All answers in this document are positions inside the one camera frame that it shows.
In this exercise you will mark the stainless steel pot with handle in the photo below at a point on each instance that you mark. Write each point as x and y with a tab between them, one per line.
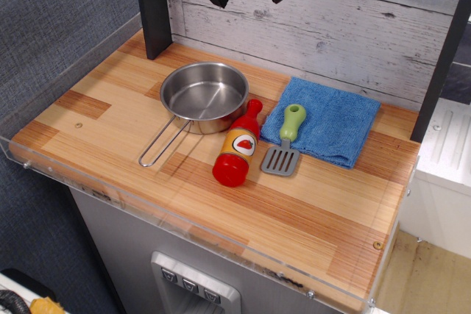
200	98

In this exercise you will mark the blue folded cloth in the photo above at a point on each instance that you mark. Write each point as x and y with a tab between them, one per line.
337	122

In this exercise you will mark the red toy ketchup bottle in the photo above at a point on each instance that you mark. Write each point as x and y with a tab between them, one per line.
232	164

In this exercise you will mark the clear acrylic table guard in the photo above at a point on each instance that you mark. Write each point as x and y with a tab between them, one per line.
323	232

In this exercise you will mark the grey toy fridge cabinet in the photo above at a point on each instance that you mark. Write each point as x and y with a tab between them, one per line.
126	242

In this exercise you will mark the white toy sink unit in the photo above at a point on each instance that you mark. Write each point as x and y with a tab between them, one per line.
437	206

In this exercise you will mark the silver dispenser button panel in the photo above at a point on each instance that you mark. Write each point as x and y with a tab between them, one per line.
185	289

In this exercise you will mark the yellow and black object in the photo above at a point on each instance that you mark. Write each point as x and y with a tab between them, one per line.
13	303

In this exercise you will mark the dark left vertical post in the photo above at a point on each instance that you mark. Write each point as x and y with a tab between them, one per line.
156	26

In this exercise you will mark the dark vertical post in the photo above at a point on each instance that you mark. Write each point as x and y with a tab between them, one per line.
156	26
438	80

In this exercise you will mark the toy spatula with green handle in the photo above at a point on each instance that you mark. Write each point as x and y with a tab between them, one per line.
282	160

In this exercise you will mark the dark right vertical post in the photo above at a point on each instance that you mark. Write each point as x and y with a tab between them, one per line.
438	80

